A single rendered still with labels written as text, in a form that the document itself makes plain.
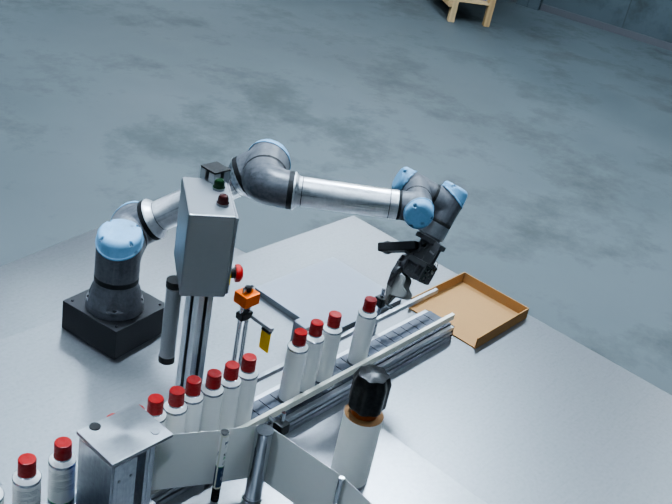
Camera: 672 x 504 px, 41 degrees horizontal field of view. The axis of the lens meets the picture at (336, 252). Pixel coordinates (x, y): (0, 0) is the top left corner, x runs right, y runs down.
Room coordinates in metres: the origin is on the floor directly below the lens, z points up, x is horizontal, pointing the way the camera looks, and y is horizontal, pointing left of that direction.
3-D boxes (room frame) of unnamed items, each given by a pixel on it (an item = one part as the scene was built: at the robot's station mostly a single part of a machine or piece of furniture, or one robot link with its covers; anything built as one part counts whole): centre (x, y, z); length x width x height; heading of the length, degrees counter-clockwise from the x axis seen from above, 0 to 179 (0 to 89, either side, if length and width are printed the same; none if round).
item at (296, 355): (1.78, 0.04, 0.98); 0.05 x 0.05 x 0.20
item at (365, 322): (2.00, -0.11, 0.98); 0.05 x 0.05 x 0.20
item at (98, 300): (1.97, 0.55, 0.97); 0.15 x 0.15 x 0.10
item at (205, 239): (1.62, 0.27, 1.38); 0.17 x 0.10 x 0.19; 19
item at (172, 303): (1.58, 0.32, 1.18); 0.04 x 0.04 x 0.21
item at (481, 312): (2.45, -0.45, 0.85); 0.30 x 0.26 x 0.04; 144
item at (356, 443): (1.55, -0.13, 1.03); 0.09 x 0.09 x 0.30
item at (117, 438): (1.25, 0.31, 1.14); 0.14 x 0.11 x 0.01; 144
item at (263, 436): (1.43, 0.07, 0.97); 0.05 x 0.05 x 0.19
